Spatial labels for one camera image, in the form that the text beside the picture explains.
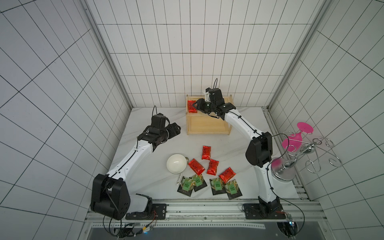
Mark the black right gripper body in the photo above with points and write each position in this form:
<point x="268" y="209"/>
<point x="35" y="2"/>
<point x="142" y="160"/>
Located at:
<point x="201" y="105"/>

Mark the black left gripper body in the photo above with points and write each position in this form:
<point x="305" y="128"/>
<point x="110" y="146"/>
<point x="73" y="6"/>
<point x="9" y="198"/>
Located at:
<point x="165" y="134"/>

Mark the red tea bag one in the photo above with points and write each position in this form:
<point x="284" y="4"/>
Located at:
<point x="191" y="108"/>

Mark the red tea bag two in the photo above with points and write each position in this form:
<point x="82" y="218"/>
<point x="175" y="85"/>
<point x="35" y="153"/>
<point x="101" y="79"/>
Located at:
<point x="206" y="153"/>

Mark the red tea bag three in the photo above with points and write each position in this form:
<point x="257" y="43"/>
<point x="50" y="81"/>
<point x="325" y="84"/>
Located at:
<point x="212" y="168"/>

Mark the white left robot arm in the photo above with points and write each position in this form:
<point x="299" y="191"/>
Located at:
<point x="110" y="192"/>

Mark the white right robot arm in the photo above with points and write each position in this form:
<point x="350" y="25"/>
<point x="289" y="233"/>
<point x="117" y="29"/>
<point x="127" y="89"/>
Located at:
<point x="259" y="152"/>

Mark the wooden two-tier shelf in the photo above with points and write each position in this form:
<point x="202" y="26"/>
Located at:
<point x="201" y="124"/>

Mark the red tea bag four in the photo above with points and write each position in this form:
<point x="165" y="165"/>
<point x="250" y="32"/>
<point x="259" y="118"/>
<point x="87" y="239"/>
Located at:
<point x="196" y="167"/>

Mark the green tea bag two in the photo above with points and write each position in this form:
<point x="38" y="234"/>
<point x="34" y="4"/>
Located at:
<point x="199" y="182"/>

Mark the green tea bag one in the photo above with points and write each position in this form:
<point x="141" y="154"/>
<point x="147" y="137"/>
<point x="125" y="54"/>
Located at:
<point x="186" y="186"/>

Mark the red tea bag five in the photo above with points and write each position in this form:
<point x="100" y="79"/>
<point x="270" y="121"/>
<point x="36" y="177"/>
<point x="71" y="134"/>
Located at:
<point x="227" y="175"/>

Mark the green tea bag three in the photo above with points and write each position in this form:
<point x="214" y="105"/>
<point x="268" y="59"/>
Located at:
<point x="217" y="186"/>

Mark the green tea bag four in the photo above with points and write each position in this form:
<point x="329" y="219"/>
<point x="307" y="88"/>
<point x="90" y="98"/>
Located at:
<point x="232" y="189"/>

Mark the white bowl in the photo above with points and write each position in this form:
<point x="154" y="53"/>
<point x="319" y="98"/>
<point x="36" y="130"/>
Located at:
<point x="177" y="163"/>

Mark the metal spoon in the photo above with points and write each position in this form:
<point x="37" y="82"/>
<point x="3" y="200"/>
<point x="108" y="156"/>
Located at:
<point x="181" y="173"/>

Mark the pink plastic spatula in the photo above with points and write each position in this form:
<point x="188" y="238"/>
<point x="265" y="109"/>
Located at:
<point x="294" y="145"/>

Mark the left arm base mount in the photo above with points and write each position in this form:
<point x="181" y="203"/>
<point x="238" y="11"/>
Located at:
<point x="142" y="207"/>

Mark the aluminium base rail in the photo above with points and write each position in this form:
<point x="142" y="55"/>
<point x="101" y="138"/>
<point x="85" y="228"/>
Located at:
<point x="217" y="213"/>

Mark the chrome wire cup rack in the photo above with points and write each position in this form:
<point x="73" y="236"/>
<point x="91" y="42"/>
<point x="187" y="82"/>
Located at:
<point x="314" y="167"/>

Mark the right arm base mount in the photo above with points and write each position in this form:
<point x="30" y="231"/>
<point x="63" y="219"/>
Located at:
<point x="264" y="211"/>

